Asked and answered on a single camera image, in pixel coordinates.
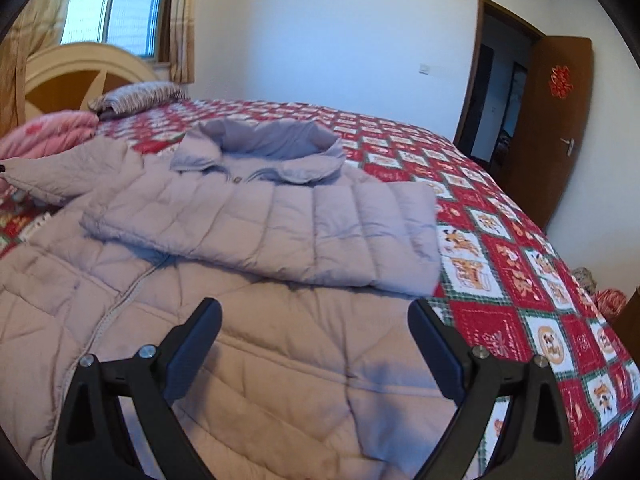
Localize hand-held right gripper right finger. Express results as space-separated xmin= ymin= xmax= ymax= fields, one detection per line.
xmin=407 ymin=298 xmax=583 ymax=480

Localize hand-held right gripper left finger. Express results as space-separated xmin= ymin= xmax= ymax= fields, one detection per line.
xmin=50 ymin=297 xmax=223 ymax=480

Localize beige quilted puffer jacket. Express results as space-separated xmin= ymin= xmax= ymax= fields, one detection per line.
xmin=0 ymin=119 xmax=481 ymax=480

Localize red patchwork printed quilt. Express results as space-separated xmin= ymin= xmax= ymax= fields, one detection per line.
xmin=0 ymin=97 xmax=640 ymax=480

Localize grey cloth pile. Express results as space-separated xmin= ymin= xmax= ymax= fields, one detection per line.
xmin=570 ymin=266 xmax=598 ymax=296

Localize red patterned bag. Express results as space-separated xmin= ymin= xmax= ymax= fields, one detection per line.
xmin=595 ymin=287 xmax=628 ymax=321

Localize wooden cabinet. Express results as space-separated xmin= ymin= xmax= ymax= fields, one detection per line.
xmin=622 ymin=285 xmax=640 ymax=343

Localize brown wooden door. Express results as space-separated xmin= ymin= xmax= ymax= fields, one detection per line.
xmin=505 ymin=36 xmax=593 ymax=231

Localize striped pillow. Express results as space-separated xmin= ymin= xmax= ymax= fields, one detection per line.
xmin=89 ymin=81 xmax=190 ymax=120

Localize pink blanket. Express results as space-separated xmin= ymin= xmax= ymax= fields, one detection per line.
xmin=0 ymin=110 xmax=101 ymax=163

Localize cream wooden headboard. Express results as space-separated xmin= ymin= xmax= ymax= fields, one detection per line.
xmin=22 ymin=42 xmax=161 ymax=121

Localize red paper door decoration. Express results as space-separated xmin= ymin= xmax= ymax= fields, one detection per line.
xmin=548 ymin=65 xmax=573 ymax=98

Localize beige checked curtain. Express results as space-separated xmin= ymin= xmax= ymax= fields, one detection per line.
xmin=167 ymin=0 xmax=196 ymax=84
xmin=0 ymin=0 xmax=71 ymax=133

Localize window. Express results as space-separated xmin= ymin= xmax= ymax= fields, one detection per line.
xmin=60 ymin=0 xmax=176 ymax=58

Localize dark wooden door frame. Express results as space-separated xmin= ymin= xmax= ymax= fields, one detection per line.
xmin=452 ymin=0 xmax=548 ymax=176

